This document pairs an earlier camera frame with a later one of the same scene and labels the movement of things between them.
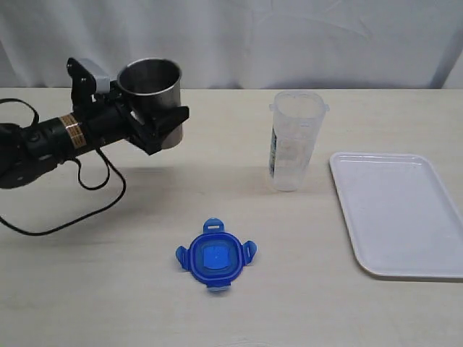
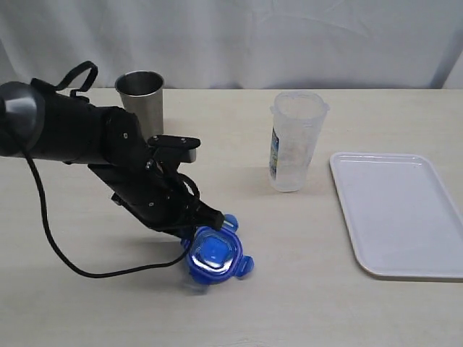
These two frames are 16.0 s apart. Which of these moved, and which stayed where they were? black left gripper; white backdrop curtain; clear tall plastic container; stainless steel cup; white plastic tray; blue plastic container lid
Moved: stainless steel cup; blue plastic container lid; black left gripper
Stayed: white backdrop curtain; clear tall plastic container; white plastic tray
